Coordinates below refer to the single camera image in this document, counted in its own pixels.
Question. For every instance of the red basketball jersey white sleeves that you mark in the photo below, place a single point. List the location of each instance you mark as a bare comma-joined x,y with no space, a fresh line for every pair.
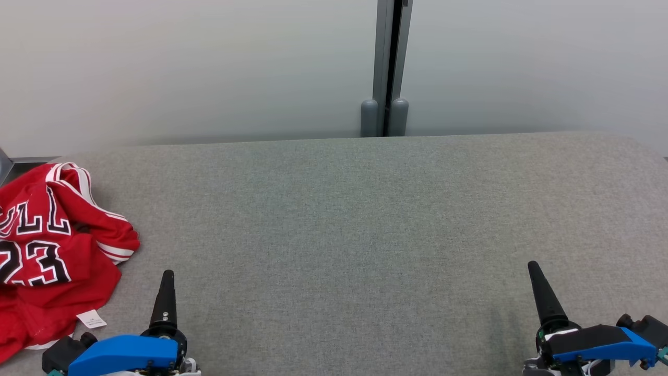
57,245

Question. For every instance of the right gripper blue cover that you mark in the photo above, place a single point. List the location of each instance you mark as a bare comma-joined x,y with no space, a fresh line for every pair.
589,344

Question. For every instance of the grey metal partition post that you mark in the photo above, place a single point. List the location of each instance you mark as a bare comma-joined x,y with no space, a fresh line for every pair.
383,52

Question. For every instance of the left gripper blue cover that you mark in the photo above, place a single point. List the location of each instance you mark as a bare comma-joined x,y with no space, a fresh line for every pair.
125,355

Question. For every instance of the grey cylindrical post foot cap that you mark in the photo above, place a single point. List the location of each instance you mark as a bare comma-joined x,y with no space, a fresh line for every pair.
369,119
398,117

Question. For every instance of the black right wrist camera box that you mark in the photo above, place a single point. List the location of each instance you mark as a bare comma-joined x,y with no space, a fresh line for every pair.
649,328

